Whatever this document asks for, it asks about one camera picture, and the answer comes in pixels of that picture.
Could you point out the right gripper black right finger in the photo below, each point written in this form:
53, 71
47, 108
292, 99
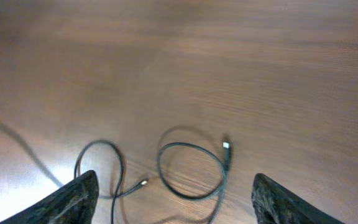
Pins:
274, 204

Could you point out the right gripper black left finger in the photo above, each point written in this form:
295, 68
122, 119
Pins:
73, 203

